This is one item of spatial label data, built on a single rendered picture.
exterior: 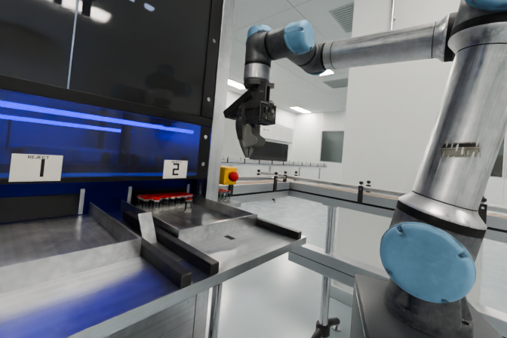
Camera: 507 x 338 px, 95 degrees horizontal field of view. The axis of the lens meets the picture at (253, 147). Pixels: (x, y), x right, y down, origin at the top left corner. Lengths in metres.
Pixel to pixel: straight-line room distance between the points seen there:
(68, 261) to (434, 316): 0.64
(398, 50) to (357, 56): 0.09
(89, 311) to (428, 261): 0.46
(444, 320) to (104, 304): 0.56
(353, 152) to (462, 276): 1.64
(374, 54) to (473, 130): 0.30
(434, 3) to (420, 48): 1.58
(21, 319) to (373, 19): 2.32
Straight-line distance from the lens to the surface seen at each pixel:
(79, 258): 0.50
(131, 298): 0.42
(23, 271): 0.49
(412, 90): 2.01
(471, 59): 0.49
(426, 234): 0.43
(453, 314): 0.64
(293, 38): 0.62
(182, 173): 0.84
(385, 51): 0.66
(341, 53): 0.69
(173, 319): 1.03
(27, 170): 0.71
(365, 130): 2.02
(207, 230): 0.61
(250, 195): 1.25
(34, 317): 0.42
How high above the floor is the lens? 1.09
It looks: 2 degrees up
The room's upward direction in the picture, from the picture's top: 5 degrees clockwise
